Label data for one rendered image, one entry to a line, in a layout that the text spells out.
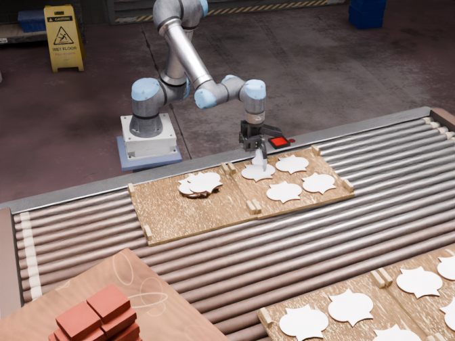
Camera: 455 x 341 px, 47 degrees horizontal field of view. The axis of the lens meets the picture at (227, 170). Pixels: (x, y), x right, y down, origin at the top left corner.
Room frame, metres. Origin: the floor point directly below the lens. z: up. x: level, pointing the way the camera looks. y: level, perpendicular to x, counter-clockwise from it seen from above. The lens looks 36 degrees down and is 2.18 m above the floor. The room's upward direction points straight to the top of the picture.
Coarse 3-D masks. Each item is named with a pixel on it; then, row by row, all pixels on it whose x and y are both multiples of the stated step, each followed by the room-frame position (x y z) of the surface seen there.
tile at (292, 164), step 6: (294, 156) 1.83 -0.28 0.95; (282, 162) 1.79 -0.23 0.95; (288, 162) 1.79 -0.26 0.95; (294, 162) 1.79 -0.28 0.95; (300, 162) 1.79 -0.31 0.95; (306, 162) 1.79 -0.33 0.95; (276, 168) 1.76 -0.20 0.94; (282, 168) 1.74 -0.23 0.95; (288, 168) 1.74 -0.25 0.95; (294, 168) 1.74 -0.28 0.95; (300, 168) 1.74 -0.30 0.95
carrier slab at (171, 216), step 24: (216, 168) 1.76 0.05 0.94; (144, 192) 1.60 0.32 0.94; (168, 192) 1.60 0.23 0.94; (216, 192) 1.60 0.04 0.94; (240, 192) 1.60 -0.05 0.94; (144, 216) 1.46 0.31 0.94; (168, 216) 1.46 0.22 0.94; (192, 216) 1.46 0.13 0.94; (216, 216) 1.46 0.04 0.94; (240, 216) 1.46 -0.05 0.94; (168, 240) 1.33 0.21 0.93
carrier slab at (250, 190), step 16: (272, 160) 1.82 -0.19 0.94; (320, 160) 1.82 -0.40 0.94; (240, 176) 1.71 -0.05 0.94; (272, 176) 1.71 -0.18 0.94; (288, 176) 1.71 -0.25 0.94; (304, 176) 1.71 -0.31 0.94; (336, 176) 1.71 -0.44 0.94; (256, 192) 1.60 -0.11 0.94; (304, 192) 1.60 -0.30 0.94; (336, 192) 1.60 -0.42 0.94; (352, 192) 1.60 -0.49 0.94; (272, 208) 1.50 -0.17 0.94; (288, 208) 1.50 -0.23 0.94
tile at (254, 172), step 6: (246, 168) 1.74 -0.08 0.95; (252, 168) 1.74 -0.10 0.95; (258, 168) 1.74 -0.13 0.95; (270, 168) 1.74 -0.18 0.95; (246, 174) 1.71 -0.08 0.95; (252, 174) 1.71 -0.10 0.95; (258, 174) 1.71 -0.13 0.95; (264, 174) 1.71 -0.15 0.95; (270, 174) 1.71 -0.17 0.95; (258, 180) 1.67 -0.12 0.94
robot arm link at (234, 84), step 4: (228, 76) 1.82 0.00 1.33; (232, 76) 1.81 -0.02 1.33; (236, 76) 1.82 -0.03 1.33; (224, 80) 1.81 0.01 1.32; (228, 80) 1.80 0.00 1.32; (232, 80) 1.78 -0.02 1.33; (236, 80) 1.78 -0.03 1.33; (240, 80) 1.79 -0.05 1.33; (224, 84) 1.74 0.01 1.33; (228, 84) 1.75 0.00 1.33; (232, 84) 1.75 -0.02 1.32; (236, 84) 1.76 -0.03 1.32; (240, 84) 1.76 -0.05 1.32; (244, 84) 1.75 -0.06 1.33; (228, 88) 1.73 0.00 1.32; (232, 88) 1.74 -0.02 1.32; (236, 88) 1.75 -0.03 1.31; (240, 88) 1.74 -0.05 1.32; (232, 92) 1.73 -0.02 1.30; (236, 92) 1.74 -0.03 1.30; (232, 96) 1.73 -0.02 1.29; (236, 96) 1.74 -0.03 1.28; (228, 100) 1.72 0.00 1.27
